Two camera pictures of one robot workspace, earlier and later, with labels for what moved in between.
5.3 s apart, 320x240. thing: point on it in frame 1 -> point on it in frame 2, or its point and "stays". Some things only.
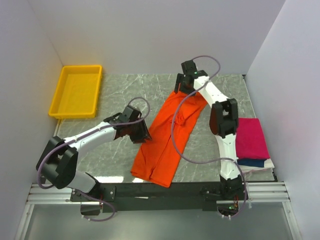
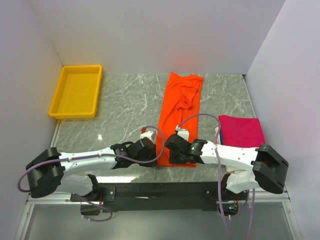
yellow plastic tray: (77, 93) stays
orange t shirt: (156, 160) -> (181, 101)
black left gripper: (144, 134) -> (152, 155)
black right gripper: (180, 78) -> (173, 160)
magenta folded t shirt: (250, 141) stays
